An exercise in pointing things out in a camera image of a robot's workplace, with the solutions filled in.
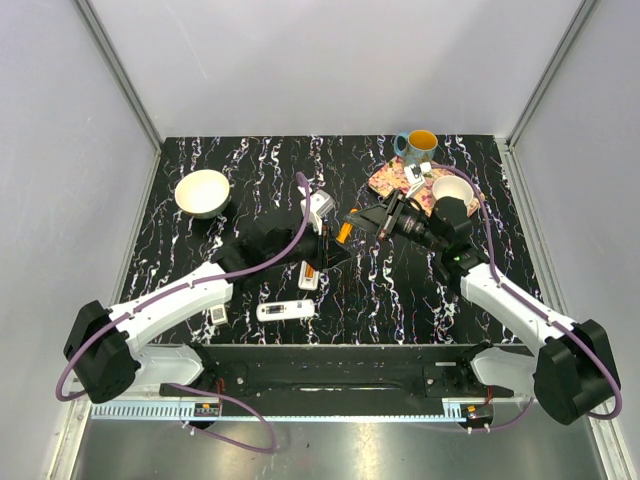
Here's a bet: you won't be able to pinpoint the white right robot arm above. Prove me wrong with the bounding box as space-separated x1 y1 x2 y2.
345 190 623 425

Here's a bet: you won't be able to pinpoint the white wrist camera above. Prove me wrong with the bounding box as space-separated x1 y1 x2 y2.
308 190 335 231
404 161 432 198

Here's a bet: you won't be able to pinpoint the cream ceramic bowl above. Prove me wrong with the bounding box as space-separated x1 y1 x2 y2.
174 169 231 220

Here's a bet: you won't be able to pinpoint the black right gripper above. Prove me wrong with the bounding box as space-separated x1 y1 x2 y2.
344 188 445 253

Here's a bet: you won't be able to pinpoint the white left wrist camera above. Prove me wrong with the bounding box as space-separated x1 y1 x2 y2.
308 190 335 231

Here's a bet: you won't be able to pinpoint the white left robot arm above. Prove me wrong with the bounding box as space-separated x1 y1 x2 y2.
63 225 350 404

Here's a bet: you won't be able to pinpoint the white remote blue battery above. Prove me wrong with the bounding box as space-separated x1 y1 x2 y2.
209 304 228 326

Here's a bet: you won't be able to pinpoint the small white cup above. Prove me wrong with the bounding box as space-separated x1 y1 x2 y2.
432 175 475 208

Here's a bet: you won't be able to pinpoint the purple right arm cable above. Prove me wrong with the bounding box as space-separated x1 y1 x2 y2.
429 162 624 420

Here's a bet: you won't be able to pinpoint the white remote orange compartment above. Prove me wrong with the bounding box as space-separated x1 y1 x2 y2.
298 262 319 291

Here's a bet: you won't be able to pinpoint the blue floral mug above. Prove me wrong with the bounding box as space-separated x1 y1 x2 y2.
393 130 438 165

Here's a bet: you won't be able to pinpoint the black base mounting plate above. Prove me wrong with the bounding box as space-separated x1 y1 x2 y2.
177 344 512 398

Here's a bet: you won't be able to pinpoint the floral wooden board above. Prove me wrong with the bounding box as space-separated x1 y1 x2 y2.
368 156 480 217

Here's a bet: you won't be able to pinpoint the white remote black batteries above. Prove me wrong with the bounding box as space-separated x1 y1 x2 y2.
256 299 315 322

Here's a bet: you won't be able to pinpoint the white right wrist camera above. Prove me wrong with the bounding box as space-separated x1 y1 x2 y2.
404 161 432 198

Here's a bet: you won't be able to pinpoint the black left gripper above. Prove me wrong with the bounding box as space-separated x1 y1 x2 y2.
267 216 353 274

